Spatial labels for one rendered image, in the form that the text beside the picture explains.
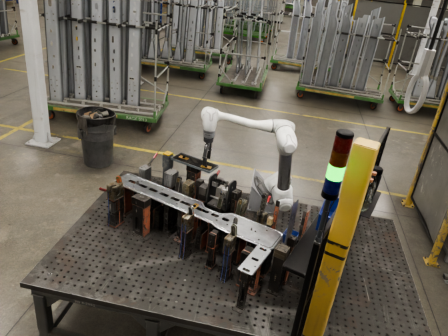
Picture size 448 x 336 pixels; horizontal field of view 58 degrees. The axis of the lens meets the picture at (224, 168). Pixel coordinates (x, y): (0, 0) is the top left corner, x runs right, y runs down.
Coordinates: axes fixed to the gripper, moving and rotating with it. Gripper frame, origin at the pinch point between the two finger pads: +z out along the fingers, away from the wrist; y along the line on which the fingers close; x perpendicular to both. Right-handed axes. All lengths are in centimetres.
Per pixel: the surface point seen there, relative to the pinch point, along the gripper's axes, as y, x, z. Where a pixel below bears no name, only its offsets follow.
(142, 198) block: 41, -37, 19
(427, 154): -212, 229, 44
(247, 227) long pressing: 47, 42, 22
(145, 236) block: 43, -33, 50
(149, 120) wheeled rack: -301, -158, 97
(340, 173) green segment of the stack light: 130, 80, -69
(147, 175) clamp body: 2, -47, 22
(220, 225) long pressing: 50, 24, 22
